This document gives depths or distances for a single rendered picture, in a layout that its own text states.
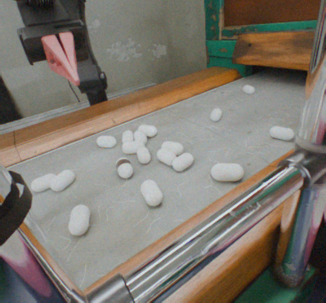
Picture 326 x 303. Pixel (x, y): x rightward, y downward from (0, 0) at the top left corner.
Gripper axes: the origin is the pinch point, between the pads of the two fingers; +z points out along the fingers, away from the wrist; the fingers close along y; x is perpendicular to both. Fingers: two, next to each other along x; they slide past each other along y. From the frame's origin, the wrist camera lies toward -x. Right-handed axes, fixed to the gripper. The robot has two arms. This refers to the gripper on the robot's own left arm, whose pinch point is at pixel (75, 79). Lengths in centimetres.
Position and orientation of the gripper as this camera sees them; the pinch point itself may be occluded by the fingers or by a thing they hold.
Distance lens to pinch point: 39.5
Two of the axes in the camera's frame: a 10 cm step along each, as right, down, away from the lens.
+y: 8.3, -3.7, 4.2
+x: -2.4, 4.4, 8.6
